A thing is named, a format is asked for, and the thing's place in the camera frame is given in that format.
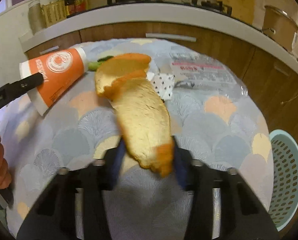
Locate black gas stove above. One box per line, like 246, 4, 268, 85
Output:
67, 0, 232, 18

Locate yellow storage basket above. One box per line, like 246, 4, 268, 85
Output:
42, 0, 67, 27

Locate white power cable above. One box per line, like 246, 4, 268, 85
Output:
280, 80, 298, 106

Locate orange paper cup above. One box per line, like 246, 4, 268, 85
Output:
19, 47, 88, 115

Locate brown rice cooker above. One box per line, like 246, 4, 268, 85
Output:
261, 5, 298, 53

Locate patterned tablecloth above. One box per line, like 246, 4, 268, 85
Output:
0, 39, 273, 239

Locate light blue trash basket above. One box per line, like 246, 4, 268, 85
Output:
268, 129, 298, 231

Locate green leafy vegetable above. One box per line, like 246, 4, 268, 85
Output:
88, 56, 113, 72

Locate wooden base cabinets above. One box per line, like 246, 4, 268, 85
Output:
17, 22, 298, 211

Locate clear printed plastic bag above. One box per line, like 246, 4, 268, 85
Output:
168, 52, 248, 100

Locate polka dot paper wrapper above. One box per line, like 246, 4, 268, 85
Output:
147, 72, 175, 101

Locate bread slice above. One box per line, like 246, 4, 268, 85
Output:
105, 77, 174, 177
94, 53, 151, 97

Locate sauce bottles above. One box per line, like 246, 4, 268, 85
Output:
63, 0, 88, 17

